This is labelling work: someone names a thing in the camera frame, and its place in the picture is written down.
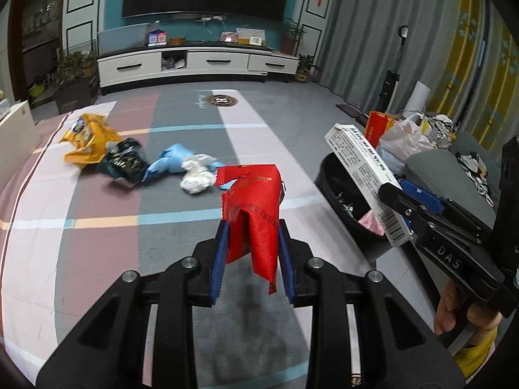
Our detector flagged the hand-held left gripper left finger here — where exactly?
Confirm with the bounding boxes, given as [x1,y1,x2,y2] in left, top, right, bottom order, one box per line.
[36,219,232,389]

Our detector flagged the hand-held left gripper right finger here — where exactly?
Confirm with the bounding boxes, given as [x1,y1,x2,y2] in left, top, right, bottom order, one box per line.
[278,219,465,389]

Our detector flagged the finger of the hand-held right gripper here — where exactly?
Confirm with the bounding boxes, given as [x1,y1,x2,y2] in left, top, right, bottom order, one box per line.
[379,184,436,228]
[399,180,447,213]

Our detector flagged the pink plastic mailer bag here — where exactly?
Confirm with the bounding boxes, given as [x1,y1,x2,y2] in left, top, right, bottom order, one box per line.
[359,210,385,236]

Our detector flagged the white medicine box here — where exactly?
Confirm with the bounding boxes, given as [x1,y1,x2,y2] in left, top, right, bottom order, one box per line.
[324,124,414,247]

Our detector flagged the red foil wrapper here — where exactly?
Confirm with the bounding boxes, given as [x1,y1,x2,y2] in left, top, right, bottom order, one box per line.
[217,164,286,294]

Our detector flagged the black trash bin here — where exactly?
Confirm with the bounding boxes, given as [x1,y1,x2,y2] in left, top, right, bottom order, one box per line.
[314,152,410,262]

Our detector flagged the white plastic bag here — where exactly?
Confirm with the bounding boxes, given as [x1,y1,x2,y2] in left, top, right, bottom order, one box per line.
[377,115,436,175]
[179,154,215,195]

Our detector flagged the light blue plastic bag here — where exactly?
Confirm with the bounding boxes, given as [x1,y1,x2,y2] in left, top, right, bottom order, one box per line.
[142,143,225,179]

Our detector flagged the dark snack wrapper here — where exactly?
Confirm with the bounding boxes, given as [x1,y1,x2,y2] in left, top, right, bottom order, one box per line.
[97,138,147,187]

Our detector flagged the yellow snack bag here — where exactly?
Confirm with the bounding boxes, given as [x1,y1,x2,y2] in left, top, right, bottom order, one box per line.
[59,113,122,168]

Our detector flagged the person's right forearm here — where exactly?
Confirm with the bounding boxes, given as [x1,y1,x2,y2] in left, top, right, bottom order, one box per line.
[452,326,499,379]

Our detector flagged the person's right hand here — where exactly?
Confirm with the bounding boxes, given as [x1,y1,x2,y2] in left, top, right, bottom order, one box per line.
[434,279,501,336]

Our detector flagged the grey sofa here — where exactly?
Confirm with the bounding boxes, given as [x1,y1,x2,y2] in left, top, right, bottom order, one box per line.
[405,132,507,231]

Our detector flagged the full white plastic bag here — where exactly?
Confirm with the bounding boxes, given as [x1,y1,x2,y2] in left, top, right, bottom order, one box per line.
[377,115,436,175]

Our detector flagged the clothes heap on sofa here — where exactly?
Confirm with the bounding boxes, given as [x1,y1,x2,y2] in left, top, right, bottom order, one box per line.
[456,152,495,207]

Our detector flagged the patterned cloth pile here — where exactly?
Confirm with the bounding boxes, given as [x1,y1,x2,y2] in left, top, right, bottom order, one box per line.
[422,113,457,148]

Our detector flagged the orange shopping bag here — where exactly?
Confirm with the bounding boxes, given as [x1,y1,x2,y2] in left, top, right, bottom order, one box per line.
[365,111,400,148]

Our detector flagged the white air purifier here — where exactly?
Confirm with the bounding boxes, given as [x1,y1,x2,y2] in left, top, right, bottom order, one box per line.
[406,81,429,112]

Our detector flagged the dark red floor mat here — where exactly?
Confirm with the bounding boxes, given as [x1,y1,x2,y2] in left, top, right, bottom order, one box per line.
[336,103,368,118]

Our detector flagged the upright vacuum cleaner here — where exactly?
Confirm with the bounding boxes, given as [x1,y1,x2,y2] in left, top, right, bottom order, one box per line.
[377,25,408,114]

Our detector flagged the yellow curtain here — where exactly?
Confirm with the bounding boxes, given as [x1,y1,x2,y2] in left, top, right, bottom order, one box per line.
[426,0,515,150]

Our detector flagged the small potted plant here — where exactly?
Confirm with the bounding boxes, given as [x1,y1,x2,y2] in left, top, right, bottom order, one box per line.
[295,54,321,84]

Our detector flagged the grey curtain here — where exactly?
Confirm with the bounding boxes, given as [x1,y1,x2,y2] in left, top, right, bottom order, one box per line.
[316,0,467,114]

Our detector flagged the tall potted plant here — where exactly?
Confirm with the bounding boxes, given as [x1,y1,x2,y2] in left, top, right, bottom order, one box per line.
[280,18,309,55]

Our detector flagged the white television cabinet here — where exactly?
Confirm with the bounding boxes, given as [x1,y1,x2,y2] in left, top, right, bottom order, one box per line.
[96,44,301,88]

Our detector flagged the white desk calendar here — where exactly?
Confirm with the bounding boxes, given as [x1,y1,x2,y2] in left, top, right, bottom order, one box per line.
[236,28,266,46]

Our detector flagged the plants on black stand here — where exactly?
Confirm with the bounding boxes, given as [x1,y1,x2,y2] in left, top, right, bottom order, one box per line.
[53,51,100,114]

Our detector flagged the white wooden box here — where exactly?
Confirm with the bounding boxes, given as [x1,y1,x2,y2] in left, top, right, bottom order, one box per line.
[0,99,41,150]

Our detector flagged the glass fish tank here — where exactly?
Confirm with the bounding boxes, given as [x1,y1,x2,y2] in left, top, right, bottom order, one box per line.
[97,22,150,55]

